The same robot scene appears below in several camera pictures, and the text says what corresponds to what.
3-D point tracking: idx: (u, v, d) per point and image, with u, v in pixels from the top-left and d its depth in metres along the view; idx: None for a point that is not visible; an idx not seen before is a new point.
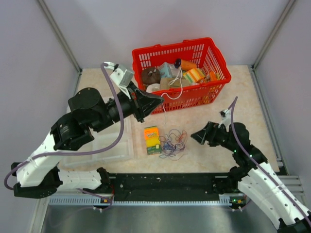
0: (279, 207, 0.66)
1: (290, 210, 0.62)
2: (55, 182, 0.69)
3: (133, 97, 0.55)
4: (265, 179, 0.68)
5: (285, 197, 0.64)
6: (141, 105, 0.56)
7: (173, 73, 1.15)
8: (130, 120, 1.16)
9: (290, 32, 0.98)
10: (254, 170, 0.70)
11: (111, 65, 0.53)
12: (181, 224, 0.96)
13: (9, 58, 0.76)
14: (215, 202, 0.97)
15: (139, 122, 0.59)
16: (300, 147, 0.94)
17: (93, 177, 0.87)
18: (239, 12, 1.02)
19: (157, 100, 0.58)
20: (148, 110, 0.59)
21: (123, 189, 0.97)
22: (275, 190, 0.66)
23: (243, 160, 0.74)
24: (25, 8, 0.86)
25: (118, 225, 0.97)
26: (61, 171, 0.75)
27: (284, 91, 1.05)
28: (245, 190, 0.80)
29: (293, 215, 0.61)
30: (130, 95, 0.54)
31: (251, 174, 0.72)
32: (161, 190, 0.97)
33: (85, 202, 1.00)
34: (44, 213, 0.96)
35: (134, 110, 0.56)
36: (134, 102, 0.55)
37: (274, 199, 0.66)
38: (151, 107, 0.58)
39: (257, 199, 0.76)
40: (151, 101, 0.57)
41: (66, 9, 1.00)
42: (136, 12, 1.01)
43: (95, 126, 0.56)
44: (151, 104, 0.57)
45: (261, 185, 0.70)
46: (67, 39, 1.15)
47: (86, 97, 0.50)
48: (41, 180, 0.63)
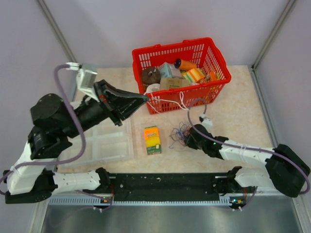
0: (256, 162, 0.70)
1: (260, 157, 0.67)
2: (49, 187, 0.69)
3: (103, 101, 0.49)
4: (231, 149, 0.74)
5: (250, 151, 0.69)
6: (116, 107, 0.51)
7: (173, 72, 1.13)
8: (130, 119, 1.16)
9: (290, 32, 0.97)
10: (222, 150, 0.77)
11: (73, 66, 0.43)
12: (180, 223, 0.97)
13: (9, 60, 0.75)
14: (213, 202, 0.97)
15: (117, 124, 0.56)
16: (300, 147, 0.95)
17: (91, 178, 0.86)
18: (240, 12, 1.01)
19: (139, 99, 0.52)
20: (129, 111, 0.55)
21: (123, 189, 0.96)
22: (241, 151, 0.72)
23: (213, 150, 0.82)
24: (25, 8, 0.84)
25: (118, 225, 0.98)
26: (57, 174, 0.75)
27: (285, 92, 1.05)
28: (243, 179, 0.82)
29: (264, 158, 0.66)
30: (98, 98, 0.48)
31: (224, 156, 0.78)
32: (161, 190, 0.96)
33: (85, 202, 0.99)
34: (44, 214, 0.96)
35: (110, 114, 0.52)
36: (106, 105, 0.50)
37: (247, 158, 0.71)
38: (130, 108, 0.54)
39: (252, 179, 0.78)
40: (130, 102, 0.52)
41: (66, 9, 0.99)
42: (136, 12, 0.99)
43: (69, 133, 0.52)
44: (131, 105, 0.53)
45: (234, 157, 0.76)
46: (67, 39, 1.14)
47: (47, 106, 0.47)
48: (31, 186, 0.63)
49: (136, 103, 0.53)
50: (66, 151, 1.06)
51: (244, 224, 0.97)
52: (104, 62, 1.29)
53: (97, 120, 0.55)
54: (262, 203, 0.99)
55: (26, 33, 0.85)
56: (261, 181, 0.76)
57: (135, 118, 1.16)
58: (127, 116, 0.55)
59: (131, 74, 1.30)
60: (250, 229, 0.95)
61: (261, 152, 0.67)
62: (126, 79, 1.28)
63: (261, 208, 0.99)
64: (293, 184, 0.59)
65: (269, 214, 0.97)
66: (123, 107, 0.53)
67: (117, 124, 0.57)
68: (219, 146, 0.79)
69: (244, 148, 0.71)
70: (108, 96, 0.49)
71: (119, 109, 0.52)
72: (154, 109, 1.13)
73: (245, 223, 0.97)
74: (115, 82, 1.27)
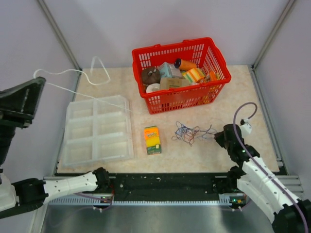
0: (270, 197, 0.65)
1: (280, 197, 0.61)
2: (40, 196, 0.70)
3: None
4: (256, 170, 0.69)
5: (274, 186, 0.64)
6: (8, 110, 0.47)
7: (173, 72, 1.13)
8: (130, 119, 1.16)
9: (290, 32, 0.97)
10: (247, 163, 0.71)
11: None
12: (180, 223, 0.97)
13: (9, 60, 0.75)
14: (214, 202, 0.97)
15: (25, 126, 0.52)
16: (300, 147, 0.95)
17: (87, 181, 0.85)
18: (240, 12, 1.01)
19: (30, 85, 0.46)
20: (32, 106, 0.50)
21: (123, 189, 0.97)
22: (265, 179, 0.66)
23: (237, 157, 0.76)
24: (25, 8, 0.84)
25: (118, 225, 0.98)
26: (48, 183, 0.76)
27: (284, 92, 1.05)
28: (244, 187, 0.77)
29: (282, 201, 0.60)
30: None
31: (244, 168, 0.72)
32: (161, 190, 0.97)
33: (86, 202, 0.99)
34: (44, 214, 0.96)
35: (2, 122, 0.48)
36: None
37: (265, 190, 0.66)
38: (30, 103, 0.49)
39: (254, 196, 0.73)
40: (25, 95, 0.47)
41: (66, 9, 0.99)
42: (136, 11, 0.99)
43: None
44: (28, 99, 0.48)
45: (254, 178, 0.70)
46: (67, 39, 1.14)
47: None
48: (14, 201, 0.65)
49: (34, 92, 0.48)
50: (66, 151, 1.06)
51: (243, 224, 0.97)
52: (104, 62, 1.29)
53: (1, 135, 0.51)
54: None
55: (25, 33, 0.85)
56: (260, 204, 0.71)
57: (135, 118, 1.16)
58: (32, 113, 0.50)
59: (131, 74, 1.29)
60: (250, 229, 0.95)
61: (284, 194, 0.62)
62: (126, 79, 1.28)
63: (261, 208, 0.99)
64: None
65: None
66: (21, 106, 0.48)
67: (25, 127, 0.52)
68: (247, 157, 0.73)
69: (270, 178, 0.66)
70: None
71: (16, 109, 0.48)
72: (154, 109, 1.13)
73: (245, 223, 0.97)
74: (116, 82, 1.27)
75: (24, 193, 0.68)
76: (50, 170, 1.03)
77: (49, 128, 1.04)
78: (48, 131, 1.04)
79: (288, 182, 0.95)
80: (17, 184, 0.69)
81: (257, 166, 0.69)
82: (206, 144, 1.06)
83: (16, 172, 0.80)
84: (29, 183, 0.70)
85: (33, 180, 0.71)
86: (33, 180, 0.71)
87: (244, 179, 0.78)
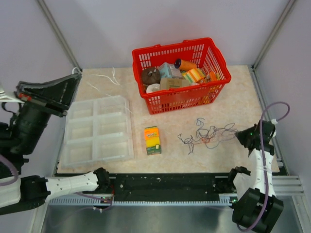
0: (251, 181, 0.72)
1: (258, 183, 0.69)
2: (42, 194, 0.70)
3: (27, 99, 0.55)
4: (258, 158, 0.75)
5: (262, 175, 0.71)
6: (50, 99, 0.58)
7: (173, 72, 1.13)
8: (130, 119, 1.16)
9: (290, 32, 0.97)
10: (256, 150, 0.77)
11: None
12: (181, 224, 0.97)
13: (10, 60, 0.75)
14: (206, 202, 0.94)
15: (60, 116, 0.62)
16: (300, 147, 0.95)
17: (88, 180, 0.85)
18: (240, 12, 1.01)
19: (70, 81, 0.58)
20: (68, 98, 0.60)
21: (123, 189, 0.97)
22: (259, 167, 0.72)
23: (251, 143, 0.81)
24: (25, 9, 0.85)
25: (118, 225, 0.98)
26: (50, 181, 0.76)
27: (284, 93, 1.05)
28: (239, 180, 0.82)
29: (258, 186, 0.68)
30: (22, 97, 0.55)
31: (250, 153, 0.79)
32: (161, 190, 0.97)
33: (85, 202, 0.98)
34: (44, 215, 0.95)
35: (45, 109, 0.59)
36: (34, 102, 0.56)
37: (252, 174, 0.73)
38: (67, 95, 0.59)
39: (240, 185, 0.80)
40: (63, 88, 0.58)
41: (66, 9, 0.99)
42: (136, 12, 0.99)
43: (21, 148, 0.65)
44: (65, 91, 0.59)
45: (252, 165, 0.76)
46: (67, 40, 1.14)
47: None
48: (18, 197, 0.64)
49: (71, 86, 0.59)
50: (67, 151, 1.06)
51: None
52: (104, 62, 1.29)
53: (42, 122, 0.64)
54: None
55: (26, 33, 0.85)
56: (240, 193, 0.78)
57: (135, 118, 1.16)
58: (68, 104, 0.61)
59: (131, 74, 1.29)
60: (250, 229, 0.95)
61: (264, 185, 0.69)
62: (126, 79, 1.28)
63: None
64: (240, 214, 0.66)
65: None
66: (59, 96, 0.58)
67: (63, 115, 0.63)
68: (259, 148, 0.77)
69: (264, 169, 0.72)
70: (32, 92, 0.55)
71: (55, 99, 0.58)
72: (154, 109, 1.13)
73: None
74: (116, 82, 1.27)
75: (26, 190, 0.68)
76: (50, 170, 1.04)
77: (49, 128, 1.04)
78: (48, 131, 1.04)
79: (288, 182, 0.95)
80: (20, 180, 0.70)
81: (261, 156, 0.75)
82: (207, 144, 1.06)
83: None
84: (32, 180, 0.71)
85: (36, 178, 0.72)
86: (36, 178, 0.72)
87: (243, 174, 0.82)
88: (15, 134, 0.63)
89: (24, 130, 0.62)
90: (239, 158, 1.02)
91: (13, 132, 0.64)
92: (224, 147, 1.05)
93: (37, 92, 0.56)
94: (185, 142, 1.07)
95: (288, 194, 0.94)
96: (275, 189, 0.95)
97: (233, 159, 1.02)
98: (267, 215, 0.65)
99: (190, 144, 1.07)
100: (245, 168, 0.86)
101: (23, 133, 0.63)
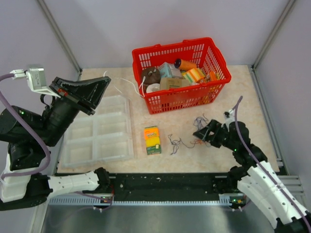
0: (276, 206, 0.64)
1: (288, 209, 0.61)
2: (44, 191, 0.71)
3: (63, 94, 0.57)
4: (264, 177, 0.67)
5: (283, 196, 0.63)
6: (81, 97, 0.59)
7: (173, 72, 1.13)
8: (130, 119, 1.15)
9: (290, 32, 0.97)
10: (254, 169, 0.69)
11: (18, 73, 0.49)
12: (181, 224, 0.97)
13: (10, 61, 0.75)
14: (215, 202, 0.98)
15: (89, 114, 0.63)
16: (300, 147, 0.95)
17: (89, 180, 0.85)
18: (240, 12, 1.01)
19: (101, 82, 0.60)
20: (97, 98, 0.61)
21: (123, 189, 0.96)
22: (273, 188, 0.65)
23: (243, 158, 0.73)
24: (25, 8, 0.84)
25: (118, 225, 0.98)
26: (52, 178, 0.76)
27: (284, 92, 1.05)
28: (245, 190, 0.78)
29: (290, 214, 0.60)
30: (58, 92, 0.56)
31: (250, 172, 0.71)
32: (161, 190, 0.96)
33: (86, 202, 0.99)
34: (44, 214, 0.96)
35: (76, 106, 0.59)
36: (69, 98, 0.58)
37: (272, 197, 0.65)
38: (96, 95, 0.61)
39: (254, 198, 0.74)
40: (95, 88, 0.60)
41: (66, 9, 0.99)
42: (136, 12, 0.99)
43: (48, 140, 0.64)
44: (95, 91, 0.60)
45: (260, 184, 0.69)
46: (67, 39, 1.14)
47: (7, 121, 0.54)
48: (24, 192, 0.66)
49: (101, 87, 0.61)
50: (66, 151, 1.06)
51: (244, 224, 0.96)
52: (104, 62, 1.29)
53: (70, 118, 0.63)
54: None
55: (26, 32, 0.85)
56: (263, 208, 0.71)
57: (135, 118, 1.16)
58: (96, 104, 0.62)
59: (131, 74, 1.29)
60: (250, 229, 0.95)
61: (292, 206, 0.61)
62: (126, 79, 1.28)
63: None
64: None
65: None
66: (90, 95, 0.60)
67: (91, 113, 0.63)
68: (255, 163, 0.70)
69: (279, 188, 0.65)
70: (68, 89, 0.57)
71: (86, 97, 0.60)
72: (154, 109, 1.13)
73: (245, 223, 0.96)
74: (116, 82, 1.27)
75: (30, 186, 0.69)
76: (50, 170, 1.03)
77: None
78: None
79: (288, 182, 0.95)
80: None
81: (266, 174, 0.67)
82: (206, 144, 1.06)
83: None
84: (34, 177, 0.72)
85: (38, 175, 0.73)
86: (38, 175, 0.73)
87: (245, 181, 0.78)
88: (46, 125, 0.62)
89: (54, 122, 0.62)
90: None
91: (44, 123, 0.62)
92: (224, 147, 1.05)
93: (72, 89, 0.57)
94: (173, 143, 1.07)
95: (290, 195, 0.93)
96: None
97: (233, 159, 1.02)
98: None
99: (177, 145, 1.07)
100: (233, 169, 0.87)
101: (53, 124, 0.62)
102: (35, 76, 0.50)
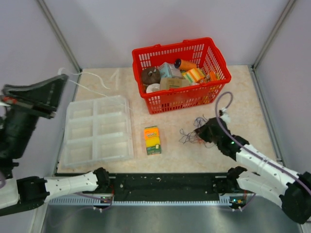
0: (270, 179, 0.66)
1: (281, 178, 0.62)
2: (41, 194, 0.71)
3: (12, 102, 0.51)
4: (250, 158, 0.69)
5: (272, 168, 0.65)
6: (36, 102, 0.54)
7: (173, 72, 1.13)
8: (130, 119, 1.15)
9: (290, 32, 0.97)
10: (239, 153, 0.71)
11: None
12: (181, 224, 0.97)
13: (10, 61, 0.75)
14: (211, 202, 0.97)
15: (49, 117, 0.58)
16: (300, 147, 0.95)
17: (88, 180, 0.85)
18: (240, 13, 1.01)
19: (58, 82, 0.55)
20: (56, 99, 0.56)
21: (123, 189, 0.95)
22: (262, 165, 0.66)
23: (228, 149, 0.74)
24: (25, 9, 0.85)
25: (118, 225, 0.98)
26: (49, 181, 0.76)
27: (284, 92, 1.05)
28: (245, 184, 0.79)
29: (285, 181, 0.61)
30: (6, 101, 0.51)
31: (238, 158, 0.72)
32: (161, 190, 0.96)
33: (86, 202, 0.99)
34: (44, 216, 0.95)
35: (31, 111, 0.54)
36: (20, 105, 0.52)
37: (265, 174, 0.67)
38: (54, 96, 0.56)
39: (256, 187, 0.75)
40: (50, 89, 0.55)
41: (66, 9, 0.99)
42: (136, 12, 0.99)
43: (10, 154, 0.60)
44: (53, 92, 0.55)
45: (252, 166, 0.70)
46: (67, 40, 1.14)
47: None
48: (17, 198, 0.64)
49: (58, 87, 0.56)
50: (66, 151, 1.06)
51: (243, 224, 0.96)
52: (104, 62, 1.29)
53: (30, 125, 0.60)
54: (263, 204, 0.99)
55: (26, 33, 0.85)
56: (267, 194, 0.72)
57: (135, 118, 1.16)
58: (56, 106, 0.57)
59: (131, 74, 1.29)
60: (250, 229, 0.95)
61: (284, 174, 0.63)
62: (126, 79, 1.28)
63: (262, 208, 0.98)
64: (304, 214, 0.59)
65: (270, 215, 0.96)
66: (47, 98, 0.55)
67: (51, 117, 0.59)
68: (238, 148, 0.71)
69: (266, 162, 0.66)
70: (17, 96, 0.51)
71: (42, 102, 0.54)
72: (154, 109, 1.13)
73: (245, 223, 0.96)
74: (116, 82, 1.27)
75: (26, 191, 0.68)
76: (50, 170, 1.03)
77: (49, 128, 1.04)
78: (48, 131, 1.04)
79: None
80: (19, 181, 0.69)
81: (251, 154, 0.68)
82: (207, 145, 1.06)
83: (15, 171, 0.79)
84: (30, 181, 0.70)
85: (35, 179, 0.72)
86: (35, 179, 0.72)
87: (243, 176, 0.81)
88: (4, 138, 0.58)
89: (9, 133, 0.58)
90: None
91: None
92: None
93: (22, 94, 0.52)
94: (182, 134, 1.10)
95: None
96: None
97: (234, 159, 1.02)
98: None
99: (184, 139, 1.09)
100: (231, 171, 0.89)
101: (11, 136, 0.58)
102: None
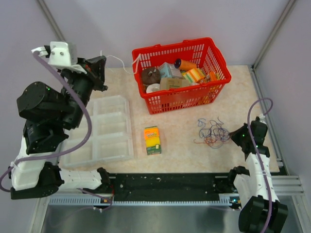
0: (253, 187, 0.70)
1: (260, 190, 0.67)
2: (56, 181, 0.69)
3: (89, 70, 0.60)
4: (255, 163, 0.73)
5: (262, 180, 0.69)
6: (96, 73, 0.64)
7: (173, 72, 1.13)
8: (130, 119, 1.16)
9: (290, 32, 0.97)
10: (252, 154, 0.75)
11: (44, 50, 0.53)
12: (180, 224, 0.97)
13: (10, 61, 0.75)
14: (207, 202, 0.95)
15: (104, 90, 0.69)
16: (300, 148, 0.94)
17: (94, 177, 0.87)
18: (239, 12, 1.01)
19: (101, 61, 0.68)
20: (102, 74, 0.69)
21: (123, 189, 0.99)
22: (258, 172, 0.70)
23: (248, 147, 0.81)
24: (25, 9, 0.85)
25: (118, 226, 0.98)
26: (63, 171, 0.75)
27: (284, 92, 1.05)
28: (239, 182, 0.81)
29: (260, 193, 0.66)
30: (85, 68, 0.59)
31: (248, 159, 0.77)
32: (161, 190, 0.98)
33: (85, 202, 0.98)
34: (44, 214, 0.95)
35: (96, 81, 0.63)
36: (93, 74, 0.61)
37: (253, 181, 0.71)
38: (101, 71, 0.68)
39: (242, 191, 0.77)
40: (99, 65, 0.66)
41: (66, 9, 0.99)
42: (136, 12, 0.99)
43: (74, 120, 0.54)
44: (100, 68, 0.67)
45: (250, 170, 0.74)
46: (67, 40, 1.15)
47: (31, 96, 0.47)
48: (36, 181, 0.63)
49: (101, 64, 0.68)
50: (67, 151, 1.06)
51: None
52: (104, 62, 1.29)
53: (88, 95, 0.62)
54: None
55: (26, 33, 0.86)
56: (242, 196, 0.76)
57: (135, 118, 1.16)
58: (103, 79, 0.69)
59: (131, 74, 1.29)
60: None
61: (267, 191, 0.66)
62: (126, 79, 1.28)
63: None
64: (248, 224, 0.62)
65: None
66: (98, 71, 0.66)
67: (104, 90, 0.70)
68: (255, 152, 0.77)
69: (263, 173, 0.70)
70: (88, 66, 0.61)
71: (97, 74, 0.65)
72: (154, 109, 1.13)
73: None
74: (116, 82, 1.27)
75: (43, 175, 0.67)
76: None
77: None
78: None
79: (288, 182, 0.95)
80: None
81: (259, 160, 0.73)
82: (214, 145, 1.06)
83: None
84: (47, 167, 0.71)
85: (51, 165, 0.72)
86: (51, 165, 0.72)
87: (243, 176, 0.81)
88: None
89: (73, 97, 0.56)
90: (239, 159, 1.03)
91: None
92: (224, 147, 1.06)
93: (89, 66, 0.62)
94: (200, 125, 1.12)
95: (288, 194, 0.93)
96: (274, 189, 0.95)
97: (233, 160, 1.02)
98: (272, 221, 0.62)
99: (199, 132, 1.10)
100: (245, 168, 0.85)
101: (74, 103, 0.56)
102: (60, 55, 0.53)
